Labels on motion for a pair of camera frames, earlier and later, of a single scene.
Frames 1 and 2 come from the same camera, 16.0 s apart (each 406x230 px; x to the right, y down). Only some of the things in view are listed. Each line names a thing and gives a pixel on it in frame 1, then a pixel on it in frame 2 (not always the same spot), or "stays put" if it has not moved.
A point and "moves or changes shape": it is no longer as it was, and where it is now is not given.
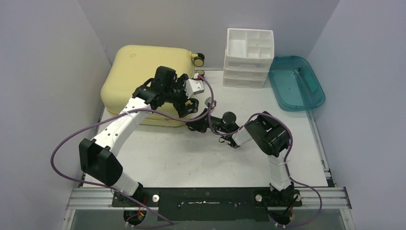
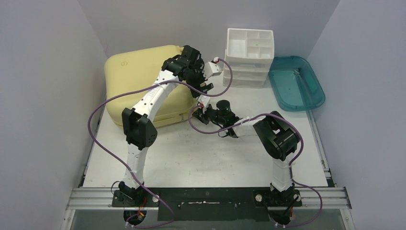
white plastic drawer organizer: x=248 y=53 stays put
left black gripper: x=181 y=108 to x=199 y=69
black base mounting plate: x=212 y=204 stays put
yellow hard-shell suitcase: x=128 y=67 moves or changes shape
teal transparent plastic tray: x=295 y=86 stays put
